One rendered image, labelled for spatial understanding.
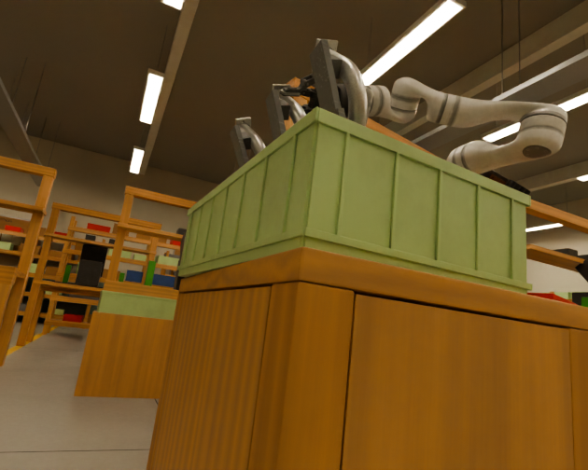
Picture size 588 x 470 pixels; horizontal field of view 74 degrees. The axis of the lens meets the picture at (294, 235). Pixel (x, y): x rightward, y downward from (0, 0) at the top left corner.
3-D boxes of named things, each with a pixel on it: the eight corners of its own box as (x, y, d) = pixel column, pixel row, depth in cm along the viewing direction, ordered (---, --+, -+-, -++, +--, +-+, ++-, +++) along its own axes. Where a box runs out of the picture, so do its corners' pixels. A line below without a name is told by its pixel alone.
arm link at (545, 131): (570, 156, 85) (479, 182, 109) (578, 117, 87) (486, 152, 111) (540, 137, 82) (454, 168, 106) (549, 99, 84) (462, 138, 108)
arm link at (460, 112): (453, 78, 90) (444, 110, 88) (578, 103, 85) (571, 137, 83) (443, 102, 99) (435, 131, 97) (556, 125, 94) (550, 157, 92)
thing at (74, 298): (208, 348, 810) (225, 243, 859) (40, 334, 689) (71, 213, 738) (203, 346, 858) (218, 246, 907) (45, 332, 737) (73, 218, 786)
